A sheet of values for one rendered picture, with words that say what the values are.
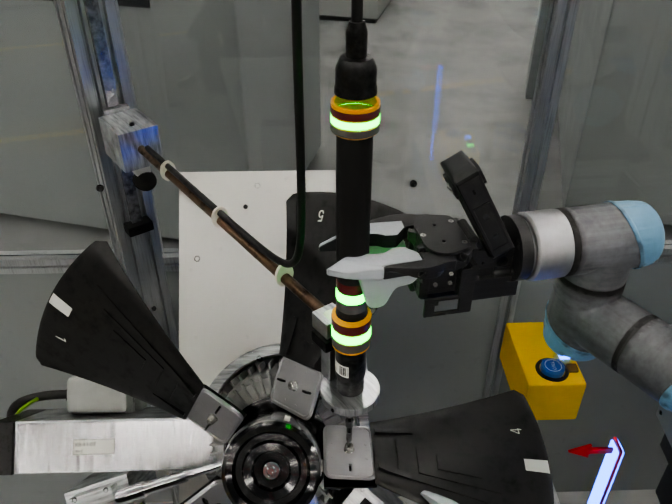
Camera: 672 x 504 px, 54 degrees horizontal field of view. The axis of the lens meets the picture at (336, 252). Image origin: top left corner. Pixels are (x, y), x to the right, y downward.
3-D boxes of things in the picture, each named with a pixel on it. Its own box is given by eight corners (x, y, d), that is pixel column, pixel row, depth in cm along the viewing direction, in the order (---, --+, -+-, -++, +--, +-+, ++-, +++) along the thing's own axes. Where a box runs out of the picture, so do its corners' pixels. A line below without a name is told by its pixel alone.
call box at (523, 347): (497, 361, 128) (505, 320, 122) (548, 360, 128) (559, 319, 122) (518, 427, 115) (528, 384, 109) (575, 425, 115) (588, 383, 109)
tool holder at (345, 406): (299, 379, 79) (296, 318, 74) (345, 355, 83) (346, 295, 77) (344, 427, 73) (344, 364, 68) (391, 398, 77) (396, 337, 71)
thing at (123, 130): (104, 155, 117) (93, 110, 112) (141, 144, 121) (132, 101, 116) (126, 177, 111) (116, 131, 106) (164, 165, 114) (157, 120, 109)
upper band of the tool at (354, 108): (321, 129, 58) (320, 98, 57) (358, 118, 60) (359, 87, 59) (350, 147, 56) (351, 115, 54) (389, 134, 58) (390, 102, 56)
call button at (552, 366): (536, 363, 114) (538, 356, 113) (559, 363, 114) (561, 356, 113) (543, 380, 110) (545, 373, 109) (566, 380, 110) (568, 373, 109)
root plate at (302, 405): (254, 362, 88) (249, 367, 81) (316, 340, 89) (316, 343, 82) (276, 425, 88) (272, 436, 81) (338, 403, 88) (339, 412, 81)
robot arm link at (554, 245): (581, 232, 65) (544, 192, 72) (539, 237, 65) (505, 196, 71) (565, 291, 70) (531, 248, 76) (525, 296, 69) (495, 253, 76)
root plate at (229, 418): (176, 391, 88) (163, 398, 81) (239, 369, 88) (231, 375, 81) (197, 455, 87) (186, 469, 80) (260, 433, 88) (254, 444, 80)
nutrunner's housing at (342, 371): (327, 405, 79) (323, 19, 53) (352, 391, 81) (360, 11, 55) (346, 426, 77) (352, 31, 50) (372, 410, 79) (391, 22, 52)
